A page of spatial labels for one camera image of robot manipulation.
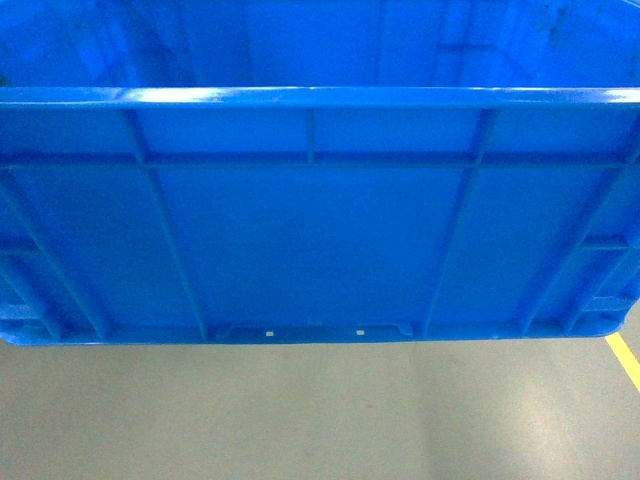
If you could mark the large blue plastic crate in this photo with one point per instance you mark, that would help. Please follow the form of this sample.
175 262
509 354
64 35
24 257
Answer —
265 172

